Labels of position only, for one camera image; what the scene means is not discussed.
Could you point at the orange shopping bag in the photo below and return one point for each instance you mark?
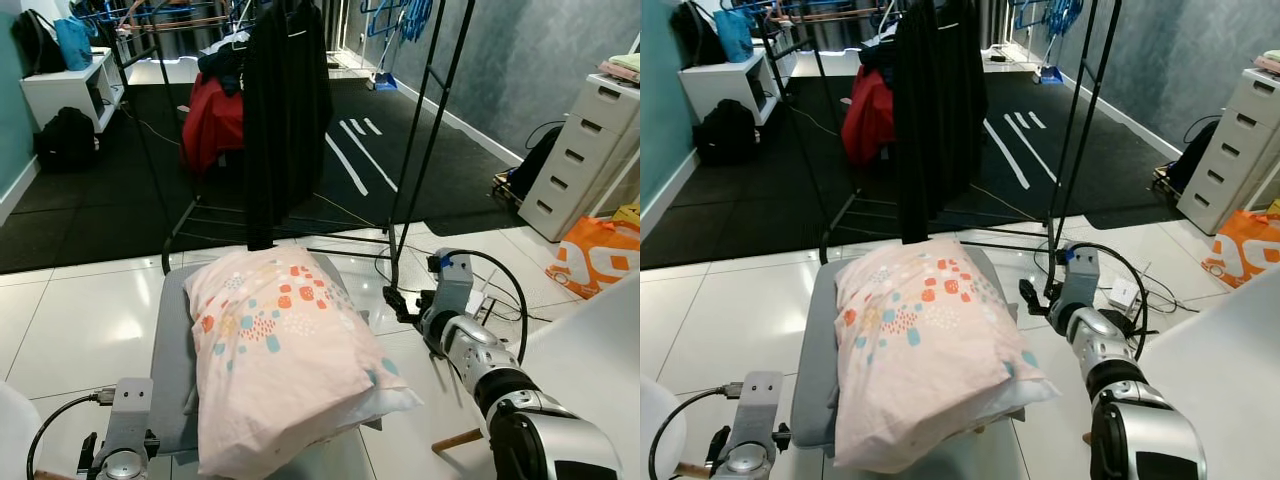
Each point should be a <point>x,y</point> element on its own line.
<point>1245,245</point>
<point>600,255</point>

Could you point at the blue broom and dustpan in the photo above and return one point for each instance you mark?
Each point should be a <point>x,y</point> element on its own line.
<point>385,78</point>
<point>1050,72</point>

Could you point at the red hanging garment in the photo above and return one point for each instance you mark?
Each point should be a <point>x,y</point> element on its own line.
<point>212,125</point>
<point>868,120</point>

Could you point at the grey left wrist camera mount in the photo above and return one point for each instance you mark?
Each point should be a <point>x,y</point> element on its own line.
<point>130,410</point>
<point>757,410</point>

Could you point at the black slumped bag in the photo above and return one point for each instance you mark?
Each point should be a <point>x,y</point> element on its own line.
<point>535,165</point>
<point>1192,160</point>

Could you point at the blue bag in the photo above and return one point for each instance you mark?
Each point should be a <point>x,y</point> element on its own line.
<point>75,42</point>
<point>734,35</point>

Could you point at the pink pillow with coloured dots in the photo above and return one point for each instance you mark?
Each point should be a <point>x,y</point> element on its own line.
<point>930,350</point>
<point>280,350</point>

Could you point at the black backpack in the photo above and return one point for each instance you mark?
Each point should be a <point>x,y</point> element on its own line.
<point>725,133</point>
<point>66,140</point>

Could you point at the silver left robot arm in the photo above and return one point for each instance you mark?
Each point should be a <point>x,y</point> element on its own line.
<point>123,467</point>
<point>748,466</point>

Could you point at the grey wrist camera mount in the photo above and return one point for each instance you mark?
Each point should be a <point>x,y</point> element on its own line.
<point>757,410</point>
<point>455,285</point>
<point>130,410</point>
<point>1080,280</point>

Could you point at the white low shelf unit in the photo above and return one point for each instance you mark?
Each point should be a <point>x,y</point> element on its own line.
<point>720,85</point>
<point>60,95</point>

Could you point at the folded towels stack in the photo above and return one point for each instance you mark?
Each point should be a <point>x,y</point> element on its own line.
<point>622,68</point>
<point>1268,63</point>

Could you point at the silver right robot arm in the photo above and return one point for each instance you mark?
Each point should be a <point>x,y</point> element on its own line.
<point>1140,430</point>
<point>520,430</point>

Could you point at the white drawer cabinet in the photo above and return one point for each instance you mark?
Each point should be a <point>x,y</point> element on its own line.
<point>1235,145</point>
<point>585,150</point>

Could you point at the black shoulder bag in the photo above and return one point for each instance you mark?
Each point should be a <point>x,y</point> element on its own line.
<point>695,35</point>
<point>38,45</point>

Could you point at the black metal clothes rack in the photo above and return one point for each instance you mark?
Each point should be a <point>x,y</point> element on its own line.
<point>1075,150</point>
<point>430,150</point>

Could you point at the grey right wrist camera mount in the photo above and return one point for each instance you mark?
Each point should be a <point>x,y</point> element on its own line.
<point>455,285</point>
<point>1080,280</point>

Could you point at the black hanging garment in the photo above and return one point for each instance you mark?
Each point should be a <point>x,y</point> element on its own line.
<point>288,120</point>
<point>940,120</point>

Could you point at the white power adapter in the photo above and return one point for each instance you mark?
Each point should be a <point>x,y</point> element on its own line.
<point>484,305</point>
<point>1125,293</point>

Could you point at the folding drying rack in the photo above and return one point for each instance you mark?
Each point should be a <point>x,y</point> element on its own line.
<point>150,20</point>
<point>800,15</point>

